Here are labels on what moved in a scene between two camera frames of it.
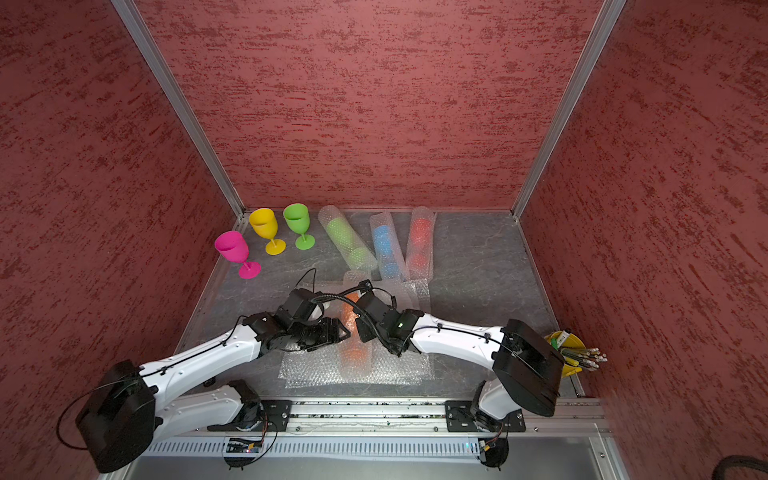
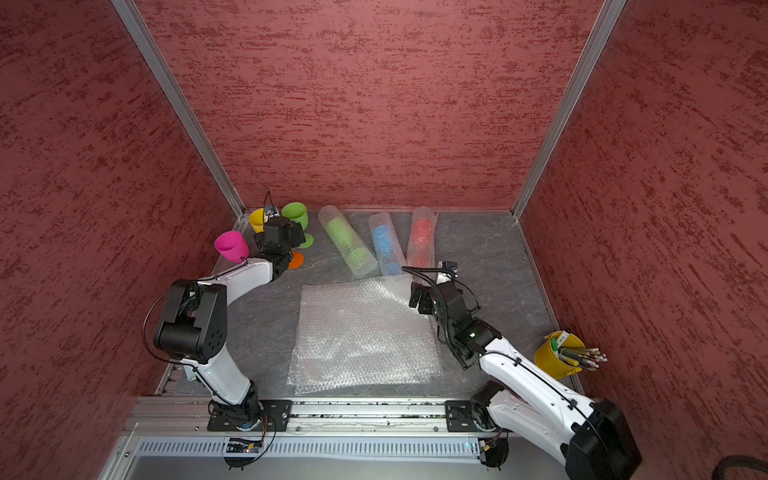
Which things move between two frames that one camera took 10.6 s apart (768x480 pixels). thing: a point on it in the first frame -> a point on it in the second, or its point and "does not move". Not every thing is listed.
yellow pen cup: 572,342 does not move
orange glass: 356,356 -> 297,261
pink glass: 233,246 does not move
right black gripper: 365,333 -> 416,291
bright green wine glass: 297,216 does not move
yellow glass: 264,223 does not move
